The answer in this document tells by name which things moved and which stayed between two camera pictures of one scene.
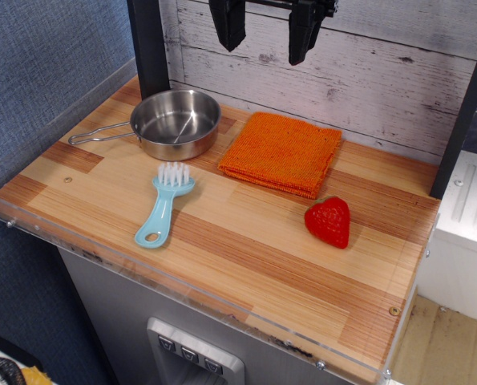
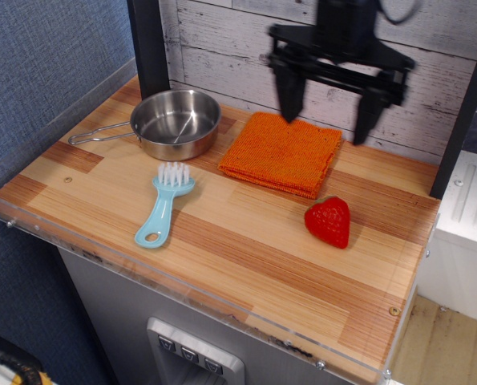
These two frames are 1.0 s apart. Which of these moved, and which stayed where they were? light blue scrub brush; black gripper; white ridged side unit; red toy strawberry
Moved: black gripper
Stayed: white ridged side unit; light blue scrub brush; red toy strawberry
